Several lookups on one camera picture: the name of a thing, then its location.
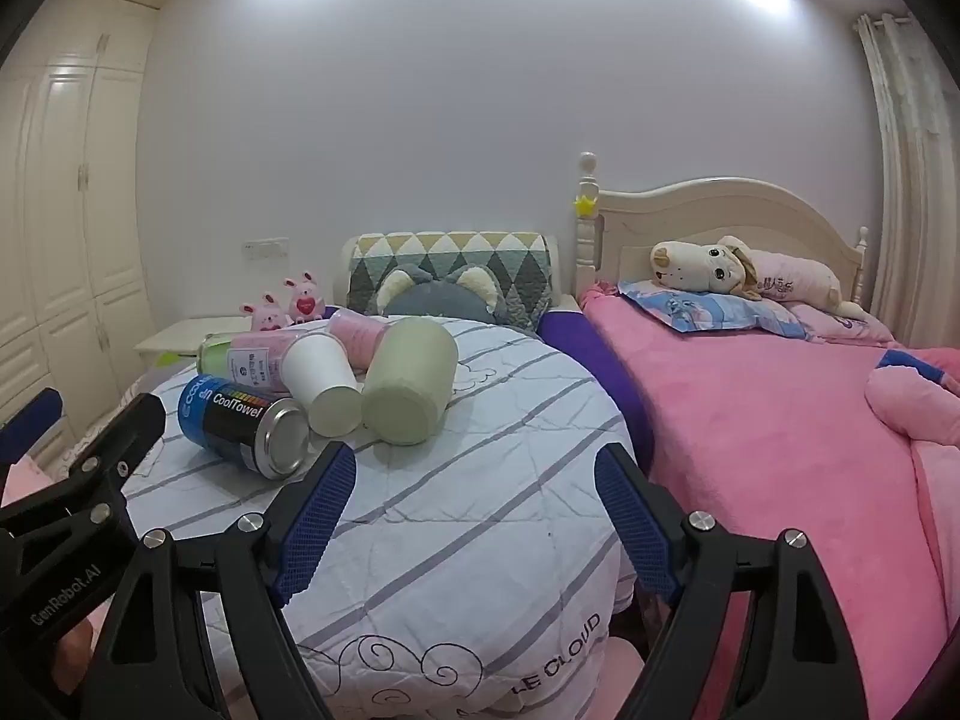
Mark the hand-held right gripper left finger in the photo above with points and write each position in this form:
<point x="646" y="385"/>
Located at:
<point x="322" y="510"/>

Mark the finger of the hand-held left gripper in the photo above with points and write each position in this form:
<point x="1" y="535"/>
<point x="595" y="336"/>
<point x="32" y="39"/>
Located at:
<point x="30" y="427"/>
<point x="112" y="450"/>

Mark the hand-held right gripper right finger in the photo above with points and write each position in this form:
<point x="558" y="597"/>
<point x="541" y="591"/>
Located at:
<point x="634" y="525"/>

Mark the white paper cup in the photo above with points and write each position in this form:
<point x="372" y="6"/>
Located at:
<point x="315" y="375"/>

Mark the pale green cup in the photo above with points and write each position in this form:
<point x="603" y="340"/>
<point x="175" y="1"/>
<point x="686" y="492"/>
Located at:
<point x="409" y="382"/>

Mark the pink cup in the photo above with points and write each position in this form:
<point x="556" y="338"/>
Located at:
<point x="356" y="334"/>

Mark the blue and black can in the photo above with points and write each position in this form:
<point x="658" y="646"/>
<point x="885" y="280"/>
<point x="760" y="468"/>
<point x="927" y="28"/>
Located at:
<point x="225" y="420"/>

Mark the white nightstand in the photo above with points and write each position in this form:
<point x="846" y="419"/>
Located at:
<point x="180" y="334"/>

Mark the white striped quilt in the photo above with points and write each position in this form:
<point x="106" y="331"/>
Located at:
<point x="465" y="502"/>

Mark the pink fleece blanket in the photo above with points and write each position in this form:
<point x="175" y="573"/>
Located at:
<point x="750" y="427"/>

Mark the pink and green canister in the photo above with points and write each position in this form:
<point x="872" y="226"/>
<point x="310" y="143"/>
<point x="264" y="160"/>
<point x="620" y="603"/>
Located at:
<point x="247" y="360"/>

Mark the purple bed sheet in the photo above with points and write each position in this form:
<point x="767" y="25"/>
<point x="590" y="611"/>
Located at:
<point x="585" y="367"/>

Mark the pink bunny plush toy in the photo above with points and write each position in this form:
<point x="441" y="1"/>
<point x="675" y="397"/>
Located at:
<point x="304" y="300"/>
<point x="262" y="313"/>

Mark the blue cartoon printed pillow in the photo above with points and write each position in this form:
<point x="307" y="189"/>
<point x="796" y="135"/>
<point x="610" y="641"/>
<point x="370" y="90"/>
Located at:
<point x="697" y="311"/>

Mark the cream wardrobe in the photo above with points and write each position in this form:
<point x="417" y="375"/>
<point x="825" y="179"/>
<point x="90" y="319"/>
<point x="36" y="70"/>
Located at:
<point x="75" y="202"/>

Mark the grey cat plush pillow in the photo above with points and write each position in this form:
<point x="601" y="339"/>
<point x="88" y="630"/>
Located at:
<point x="435" y="301"/>

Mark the long dog plush pillow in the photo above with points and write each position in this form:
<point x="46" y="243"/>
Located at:
<point x="705" y="262"/>

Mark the pink pillow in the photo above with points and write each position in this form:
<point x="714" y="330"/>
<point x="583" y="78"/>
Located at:
<point x="847" y="326"/>

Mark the triangle patterned headboard cover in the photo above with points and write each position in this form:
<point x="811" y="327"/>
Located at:
<point x="450" y="244"/>

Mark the yellow star decoration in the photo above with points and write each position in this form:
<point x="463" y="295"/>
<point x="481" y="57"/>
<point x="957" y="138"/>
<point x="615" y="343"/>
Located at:
<point x="585" y="205"/>

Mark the cream wooden bed headboard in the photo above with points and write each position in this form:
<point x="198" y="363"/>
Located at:
<point x="712" y="210"/>

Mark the cream curtain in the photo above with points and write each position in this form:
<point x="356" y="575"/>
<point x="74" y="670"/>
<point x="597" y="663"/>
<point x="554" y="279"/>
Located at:
<point x="915" y="202"/>

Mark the white wall socket panel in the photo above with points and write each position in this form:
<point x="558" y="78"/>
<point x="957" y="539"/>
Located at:
<point x="266" y="247"/>

